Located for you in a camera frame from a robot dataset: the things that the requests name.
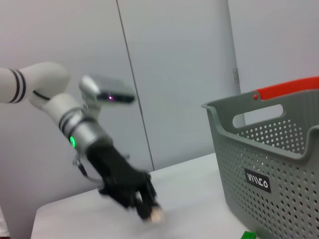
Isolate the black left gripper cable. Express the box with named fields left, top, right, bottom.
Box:
left=72, top=155, right=105, bottom=186

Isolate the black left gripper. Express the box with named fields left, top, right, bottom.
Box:
left=86, top=138, right=162, bottom=221

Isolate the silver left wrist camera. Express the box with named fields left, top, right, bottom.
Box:
left=78, top=74, right=136, bottom=105

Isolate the orange basket handle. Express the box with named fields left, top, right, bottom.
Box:
left=252, top=77, right=319, bottom=101

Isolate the grey perforated storage basket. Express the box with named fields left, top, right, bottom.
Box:
left=201, top=89, right=319, bottom=239

